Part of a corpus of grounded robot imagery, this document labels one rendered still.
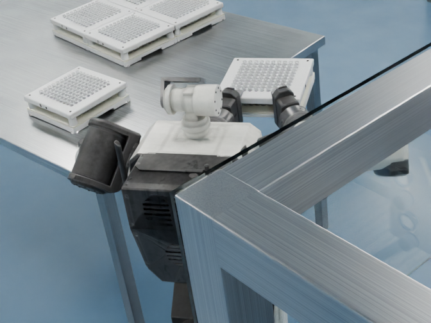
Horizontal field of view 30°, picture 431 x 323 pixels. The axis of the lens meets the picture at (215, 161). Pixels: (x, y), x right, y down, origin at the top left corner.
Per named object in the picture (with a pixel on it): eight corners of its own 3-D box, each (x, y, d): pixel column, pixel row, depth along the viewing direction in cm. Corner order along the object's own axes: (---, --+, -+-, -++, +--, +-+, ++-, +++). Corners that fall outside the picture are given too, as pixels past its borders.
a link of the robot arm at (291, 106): (264, 90, 215) (281, 111, 205) (298, 81, 216) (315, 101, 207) (269, 130, 222) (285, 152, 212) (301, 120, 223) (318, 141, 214)
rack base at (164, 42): (87, 50, 307) (86, 44, 306) (138, 27, 319) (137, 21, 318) (125, 67, 291) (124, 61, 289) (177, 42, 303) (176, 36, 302)
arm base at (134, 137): (125, 204, 182) (118, 197, 171) (72, 185, 183) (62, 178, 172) (147, 142, 185) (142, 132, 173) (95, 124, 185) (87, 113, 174)
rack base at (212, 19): (138, 27, 319) (137, 21, 318) (185, 5, 332) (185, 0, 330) (177, 41, 303) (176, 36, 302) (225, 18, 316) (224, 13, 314)
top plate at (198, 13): (136, 15, 317) (135, 10, 315) (183, -6, 329) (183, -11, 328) (176, 29, 300) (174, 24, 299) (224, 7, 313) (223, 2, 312)
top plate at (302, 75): (234, 63, 246) (233, 57, 245) (314, 64, 239) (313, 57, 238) (213, 103, 227) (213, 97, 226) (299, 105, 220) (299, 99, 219)
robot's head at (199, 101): (217, 131, 166) (211, 94, 161) (170, 130, 168) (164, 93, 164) (224, 115, 171) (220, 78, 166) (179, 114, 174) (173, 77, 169)
